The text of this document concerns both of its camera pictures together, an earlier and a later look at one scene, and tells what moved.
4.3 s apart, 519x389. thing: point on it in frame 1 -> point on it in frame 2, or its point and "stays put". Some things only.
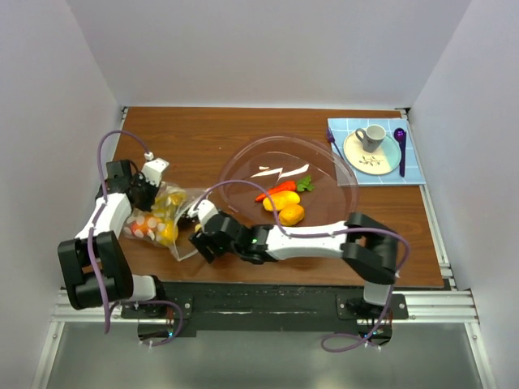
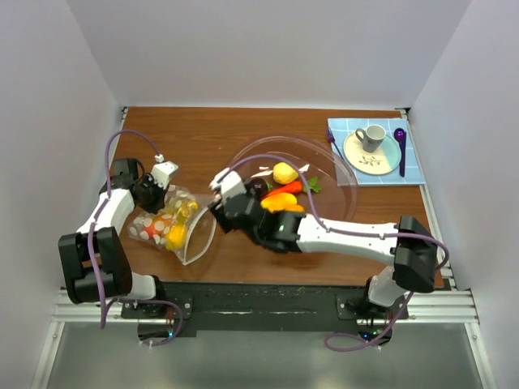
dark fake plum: x=186 y=221 -> x=259 y=186
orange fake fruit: x=145 y=226 -> x=159 y=228
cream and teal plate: x=382 y=161 stays put
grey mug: x=374 y=136 stays put
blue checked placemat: x=408 y=171 stays put
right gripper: x=203 y=242 -> x=216 y=207
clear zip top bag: x=158 y=224 stays put
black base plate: x=268 y=306 stays put
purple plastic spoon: x=400 y=135 stays put
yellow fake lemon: x=169 y=232 -> x=175 y=237
